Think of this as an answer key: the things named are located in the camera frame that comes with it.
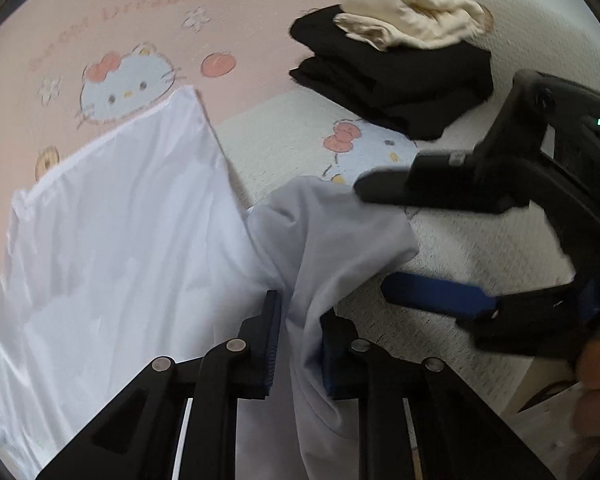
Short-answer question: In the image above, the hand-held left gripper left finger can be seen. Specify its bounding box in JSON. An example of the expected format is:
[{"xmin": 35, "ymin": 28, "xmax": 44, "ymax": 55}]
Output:
[{"xmin": 36, "ymin": 290, "xmax": 282, "ymax": 480}]

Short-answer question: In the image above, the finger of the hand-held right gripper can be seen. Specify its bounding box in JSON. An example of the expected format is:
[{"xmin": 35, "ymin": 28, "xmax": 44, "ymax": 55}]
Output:
[
  {"xmin": 360, "ymin": 150, "xmax": 531, "ymax": 215},
  {"xmin": 382, "ymin": 272, "xmax": 588, "ymax": 361}
]

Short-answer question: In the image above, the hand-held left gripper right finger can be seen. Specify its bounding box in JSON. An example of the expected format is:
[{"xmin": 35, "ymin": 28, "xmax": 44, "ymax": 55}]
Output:
[{"xmin": 321, "ymin": 310, "xmax": 556, "ymax": 480}]

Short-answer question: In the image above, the white t-shirt with navy trim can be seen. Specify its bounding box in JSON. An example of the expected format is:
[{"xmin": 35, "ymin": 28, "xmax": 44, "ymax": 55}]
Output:
[{"xmin": 0, "ymin": 85, "xmax": 421, "ymax": 480}]

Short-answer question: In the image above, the folded black garment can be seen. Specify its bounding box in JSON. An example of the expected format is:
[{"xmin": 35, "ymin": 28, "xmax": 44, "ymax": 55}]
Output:
[{"xmin": 289, "ymin": 4, "xmax": 495, "ymax": 142}]

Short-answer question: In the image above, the folded cream garment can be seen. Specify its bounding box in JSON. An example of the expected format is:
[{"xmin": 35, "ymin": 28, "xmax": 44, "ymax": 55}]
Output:
[{"xmin": 332, "ymin": 0, "xmax": 489, "ymax": 52}]

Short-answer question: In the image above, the pink cream cat print blanket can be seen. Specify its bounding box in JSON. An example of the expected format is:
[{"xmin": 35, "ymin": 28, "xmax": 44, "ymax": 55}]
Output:
[{"xmin": 0, "ymin": 0, "xmax": 600, "ymax": 461}]

